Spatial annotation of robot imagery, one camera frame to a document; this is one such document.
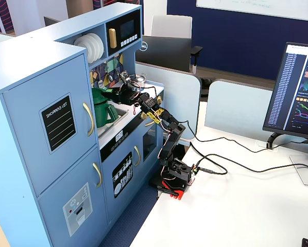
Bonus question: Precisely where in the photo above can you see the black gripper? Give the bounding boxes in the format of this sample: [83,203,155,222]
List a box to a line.
[109,86,144,105]

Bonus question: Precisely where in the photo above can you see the green pot lid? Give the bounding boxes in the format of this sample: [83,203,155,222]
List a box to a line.
[91,87,116,104]

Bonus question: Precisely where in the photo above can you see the red and black robot base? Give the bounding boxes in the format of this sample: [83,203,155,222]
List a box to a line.
[148,158,197,201]

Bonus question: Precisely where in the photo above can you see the small silver pot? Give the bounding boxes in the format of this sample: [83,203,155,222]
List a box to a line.
[131,73,148,89]

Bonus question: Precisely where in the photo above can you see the white toy plate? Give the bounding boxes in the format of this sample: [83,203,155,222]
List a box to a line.
[86,33,101,62]
[92,32,105,60]
[79,34,96,64]
[73,36,89,49]

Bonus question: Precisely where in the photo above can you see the light blue desk divider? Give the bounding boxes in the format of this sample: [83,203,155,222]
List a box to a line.
[204,79,275,142]
[134,62,202,142]

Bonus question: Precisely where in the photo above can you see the black Dell monitor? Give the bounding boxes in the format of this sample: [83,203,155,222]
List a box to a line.
[135,35,193,73]

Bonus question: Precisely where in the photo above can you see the blue toy kitchen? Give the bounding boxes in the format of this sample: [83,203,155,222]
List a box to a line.
[0,2,165,247]

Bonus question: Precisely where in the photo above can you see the white office chair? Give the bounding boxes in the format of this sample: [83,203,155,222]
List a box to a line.
[150,14,203,74]

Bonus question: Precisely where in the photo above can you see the whiteboard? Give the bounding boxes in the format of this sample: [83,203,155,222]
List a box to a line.
[195,0,308,23]

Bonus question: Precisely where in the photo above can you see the computer monitor showing plots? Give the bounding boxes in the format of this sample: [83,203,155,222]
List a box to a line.
[262,41,308,156]

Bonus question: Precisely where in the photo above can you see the silver monitor stand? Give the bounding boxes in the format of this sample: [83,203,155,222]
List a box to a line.
[266,132,308,187]

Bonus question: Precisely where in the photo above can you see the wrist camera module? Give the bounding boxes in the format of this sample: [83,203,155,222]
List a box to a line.
[118,71,132,86]

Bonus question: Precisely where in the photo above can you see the green pot with handle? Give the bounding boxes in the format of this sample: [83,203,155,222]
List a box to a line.
[93,99,119,129]

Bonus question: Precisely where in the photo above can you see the black looped usb cable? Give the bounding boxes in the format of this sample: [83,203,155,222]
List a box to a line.
[194,153,228,176]

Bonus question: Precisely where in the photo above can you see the long black cable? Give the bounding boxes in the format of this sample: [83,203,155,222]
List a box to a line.
[189,141,308,173]
[178,120,308,153]

